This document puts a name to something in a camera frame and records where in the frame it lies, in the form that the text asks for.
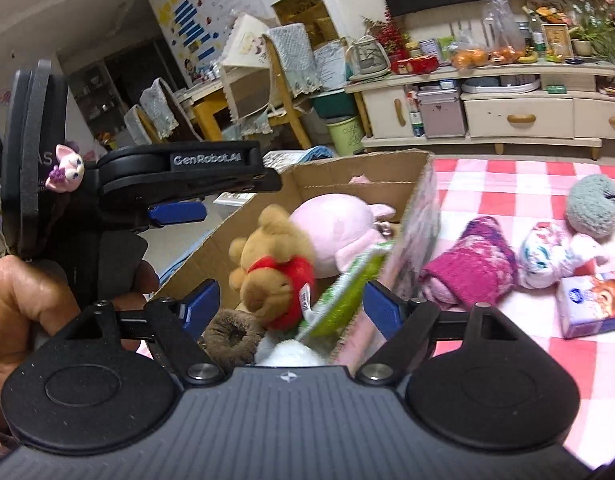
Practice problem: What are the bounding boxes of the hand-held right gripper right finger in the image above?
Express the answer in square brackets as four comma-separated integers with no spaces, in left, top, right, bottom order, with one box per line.
[355,280,521,388]

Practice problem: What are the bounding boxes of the potted green plant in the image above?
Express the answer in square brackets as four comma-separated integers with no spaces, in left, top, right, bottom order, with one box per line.
[570,25,615,86]

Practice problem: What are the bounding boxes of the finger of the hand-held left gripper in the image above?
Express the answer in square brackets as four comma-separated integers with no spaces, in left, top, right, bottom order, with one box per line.
[96,141,283,227]

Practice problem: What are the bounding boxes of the pink pig plush toy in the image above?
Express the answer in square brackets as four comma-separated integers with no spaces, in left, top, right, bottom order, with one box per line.
[288,191,403,278]

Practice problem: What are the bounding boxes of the cream glass door cabinet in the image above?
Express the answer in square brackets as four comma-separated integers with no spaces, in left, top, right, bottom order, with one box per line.
[247,0,358,43]

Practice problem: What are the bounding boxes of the person's left hand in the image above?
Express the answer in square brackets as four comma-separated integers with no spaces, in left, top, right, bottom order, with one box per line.
[0,255,160,396]

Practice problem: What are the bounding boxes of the plastic bag of oranges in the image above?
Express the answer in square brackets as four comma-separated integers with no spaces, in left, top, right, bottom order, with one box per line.
[450,30,491,70]

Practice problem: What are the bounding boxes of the wooden picture frame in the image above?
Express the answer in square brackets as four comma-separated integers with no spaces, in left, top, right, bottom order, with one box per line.
[541,24,574,60]

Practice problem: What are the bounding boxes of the tall plastic bag of tangerines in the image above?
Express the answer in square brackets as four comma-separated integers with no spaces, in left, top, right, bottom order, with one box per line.
[482,0,528,65]

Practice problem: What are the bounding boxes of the red tin box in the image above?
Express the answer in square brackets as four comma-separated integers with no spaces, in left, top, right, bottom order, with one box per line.
[390,55,439,75]

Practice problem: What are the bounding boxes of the purple tissue packet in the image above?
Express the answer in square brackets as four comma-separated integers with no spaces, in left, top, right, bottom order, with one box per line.
[556,271,615,339]

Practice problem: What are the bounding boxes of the green white fuzzy cloth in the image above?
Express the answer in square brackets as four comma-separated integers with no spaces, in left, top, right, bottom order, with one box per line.
[294,240,398,341]

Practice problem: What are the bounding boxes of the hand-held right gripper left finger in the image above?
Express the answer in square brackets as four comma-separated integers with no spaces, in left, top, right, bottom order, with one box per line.
[84,279,227,388]

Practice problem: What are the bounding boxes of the pink cat figurine charm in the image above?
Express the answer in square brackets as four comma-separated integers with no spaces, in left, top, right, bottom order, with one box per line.
[46,144,86,192]

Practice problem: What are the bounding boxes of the laminated paper sheet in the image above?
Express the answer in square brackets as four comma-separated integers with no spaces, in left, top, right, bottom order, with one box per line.
[314,40,349,93]

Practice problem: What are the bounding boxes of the teal fluffy ball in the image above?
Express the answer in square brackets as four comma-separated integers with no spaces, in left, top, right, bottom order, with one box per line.
[566,174,615,238]

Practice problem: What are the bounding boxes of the cream television cabinet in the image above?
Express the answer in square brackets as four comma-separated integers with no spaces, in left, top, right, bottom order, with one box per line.
[345,60,615,161]

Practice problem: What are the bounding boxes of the pale white plush toy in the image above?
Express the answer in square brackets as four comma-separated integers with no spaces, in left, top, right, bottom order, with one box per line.
[254,339,328,367]

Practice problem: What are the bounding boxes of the magenta knit sock roll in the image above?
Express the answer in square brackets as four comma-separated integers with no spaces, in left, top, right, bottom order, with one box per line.
[418,216,519,309]

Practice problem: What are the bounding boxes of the yellow table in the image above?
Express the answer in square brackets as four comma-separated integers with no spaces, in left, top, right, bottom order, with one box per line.
[180,67,308,148]

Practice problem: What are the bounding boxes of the wooden chair with lace cover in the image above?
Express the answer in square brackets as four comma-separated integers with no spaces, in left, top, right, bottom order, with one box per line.
[261,22,321,151]
[140,77,203,142]
[123,105,160,146]

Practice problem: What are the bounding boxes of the green waste bin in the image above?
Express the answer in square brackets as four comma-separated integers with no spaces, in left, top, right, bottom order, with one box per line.
[327,116,369,157]

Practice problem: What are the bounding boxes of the red berry branches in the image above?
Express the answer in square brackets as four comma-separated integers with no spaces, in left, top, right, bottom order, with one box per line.
[362,7,411,58]

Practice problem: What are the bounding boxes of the green plastic tub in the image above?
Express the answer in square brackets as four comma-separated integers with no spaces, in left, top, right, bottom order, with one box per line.
[311,89,358,120]

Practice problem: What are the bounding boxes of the white round tray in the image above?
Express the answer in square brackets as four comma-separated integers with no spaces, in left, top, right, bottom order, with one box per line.
[461,74,541,94]

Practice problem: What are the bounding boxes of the red white checked tablecloth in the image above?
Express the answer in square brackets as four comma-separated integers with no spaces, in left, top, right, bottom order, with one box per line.
[427,157,615,471]

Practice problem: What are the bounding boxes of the wall poster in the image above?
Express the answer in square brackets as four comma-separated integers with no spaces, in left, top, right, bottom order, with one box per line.
[144,0,278,83]

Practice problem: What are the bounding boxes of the glass kettle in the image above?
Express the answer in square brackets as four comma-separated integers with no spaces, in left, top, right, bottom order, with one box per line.
[346,35,391,78]

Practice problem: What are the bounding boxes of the brown fluffy ring plush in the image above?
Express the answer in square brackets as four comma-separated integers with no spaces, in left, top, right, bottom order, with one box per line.
[203,309,267,367]

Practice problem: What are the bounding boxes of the white patterned sock roll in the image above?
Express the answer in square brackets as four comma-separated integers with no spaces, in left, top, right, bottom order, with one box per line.
[517,221,611,290]

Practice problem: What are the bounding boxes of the tan bear plush toy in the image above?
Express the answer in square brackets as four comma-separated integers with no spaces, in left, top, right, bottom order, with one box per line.
[228,204,317,332]

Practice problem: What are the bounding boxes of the printed cardboard box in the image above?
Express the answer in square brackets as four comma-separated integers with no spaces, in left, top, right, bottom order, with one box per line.
[154,149,441,368]

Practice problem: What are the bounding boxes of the silver metal case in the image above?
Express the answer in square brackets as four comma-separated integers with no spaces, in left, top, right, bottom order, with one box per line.
[418,89,467,137]

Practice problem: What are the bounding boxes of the green plastic bottle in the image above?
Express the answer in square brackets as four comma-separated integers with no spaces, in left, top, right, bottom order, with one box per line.
[529,12,545,56]

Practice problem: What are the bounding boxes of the cream scalloped paper bag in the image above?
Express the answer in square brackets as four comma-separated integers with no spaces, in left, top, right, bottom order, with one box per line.
[220,12,273,68]

